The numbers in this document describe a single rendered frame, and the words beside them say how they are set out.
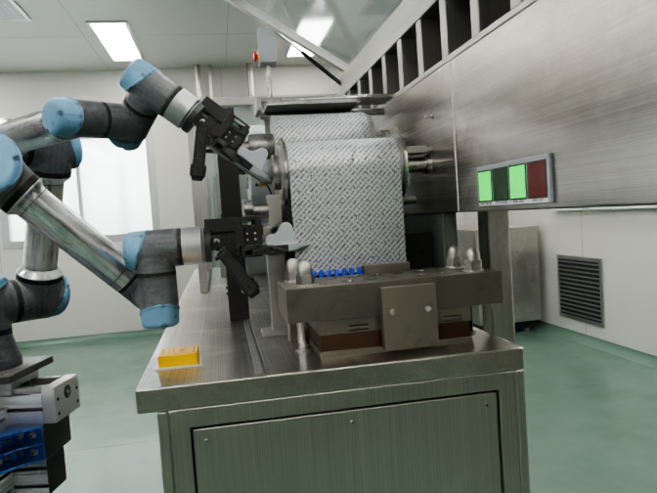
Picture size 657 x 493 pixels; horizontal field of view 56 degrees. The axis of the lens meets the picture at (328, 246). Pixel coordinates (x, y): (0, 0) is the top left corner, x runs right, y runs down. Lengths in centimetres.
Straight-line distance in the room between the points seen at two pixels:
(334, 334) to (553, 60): 57
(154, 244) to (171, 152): 566
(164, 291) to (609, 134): 83
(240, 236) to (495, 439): 60
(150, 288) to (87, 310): 579
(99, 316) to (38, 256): 522
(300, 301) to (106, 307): 596
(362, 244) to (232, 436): 48
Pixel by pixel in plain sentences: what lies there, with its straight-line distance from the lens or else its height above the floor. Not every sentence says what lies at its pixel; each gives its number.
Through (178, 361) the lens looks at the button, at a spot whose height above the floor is 91.
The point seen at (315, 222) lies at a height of 114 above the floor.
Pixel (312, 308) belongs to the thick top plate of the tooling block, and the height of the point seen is 99.
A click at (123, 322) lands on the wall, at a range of 698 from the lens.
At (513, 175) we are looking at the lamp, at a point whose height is 120.
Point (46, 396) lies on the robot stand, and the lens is 173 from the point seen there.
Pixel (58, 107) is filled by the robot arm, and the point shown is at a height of 139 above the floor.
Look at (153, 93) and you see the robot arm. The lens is 134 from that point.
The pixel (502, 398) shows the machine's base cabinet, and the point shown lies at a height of 81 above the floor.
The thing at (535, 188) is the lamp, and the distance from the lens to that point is 97.
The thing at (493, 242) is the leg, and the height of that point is 106.
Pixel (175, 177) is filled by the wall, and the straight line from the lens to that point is 686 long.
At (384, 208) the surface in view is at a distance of 131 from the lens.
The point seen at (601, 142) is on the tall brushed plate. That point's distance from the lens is 84.
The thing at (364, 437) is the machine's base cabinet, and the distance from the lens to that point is 110.
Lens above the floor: 116
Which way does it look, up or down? 3 degrees down
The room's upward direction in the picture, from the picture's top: 4 degrees counter-clockwise
